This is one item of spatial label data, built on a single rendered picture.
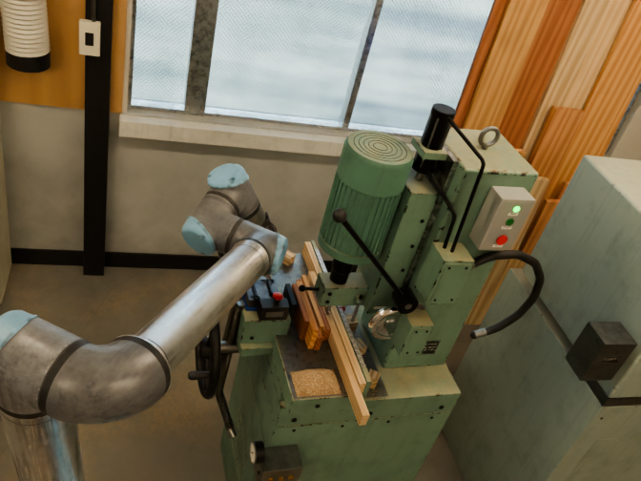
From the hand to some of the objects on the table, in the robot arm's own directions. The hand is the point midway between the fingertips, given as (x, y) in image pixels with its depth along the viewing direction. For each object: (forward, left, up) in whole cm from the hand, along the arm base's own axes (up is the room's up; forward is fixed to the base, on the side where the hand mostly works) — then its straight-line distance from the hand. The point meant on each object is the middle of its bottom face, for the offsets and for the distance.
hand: (266, 276), depth 173 cm
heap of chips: (-20, -16, -18) cm, 32 cm away
